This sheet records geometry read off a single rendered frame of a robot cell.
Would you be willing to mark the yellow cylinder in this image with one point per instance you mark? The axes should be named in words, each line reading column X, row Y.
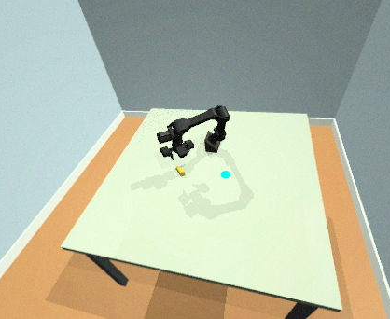
column 180, row 170

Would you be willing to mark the cyan circle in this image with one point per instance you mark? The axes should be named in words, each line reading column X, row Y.
column 225, row 174

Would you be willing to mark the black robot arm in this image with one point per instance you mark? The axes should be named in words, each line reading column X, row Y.
column 182, row 125

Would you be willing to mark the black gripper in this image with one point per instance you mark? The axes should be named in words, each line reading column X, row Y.
column 167, row 152

